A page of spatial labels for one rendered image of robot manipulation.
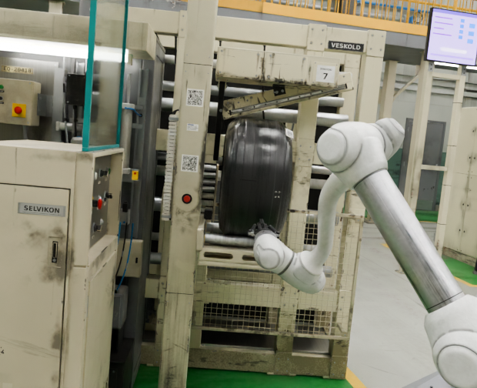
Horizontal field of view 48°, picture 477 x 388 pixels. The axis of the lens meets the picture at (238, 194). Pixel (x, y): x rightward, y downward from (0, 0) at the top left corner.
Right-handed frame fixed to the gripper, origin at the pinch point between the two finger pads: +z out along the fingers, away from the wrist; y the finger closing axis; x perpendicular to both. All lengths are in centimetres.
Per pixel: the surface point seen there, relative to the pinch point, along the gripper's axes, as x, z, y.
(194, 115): -40, 24, 32
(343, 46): -78, 87, -43
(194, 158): -21.3, 21.7, 30.9
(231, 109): -41, 64, 15
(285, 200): -10.2, 3.5, -9.2
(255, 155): -28.0, 5.7, 5.2
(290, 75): -61, 53, -12
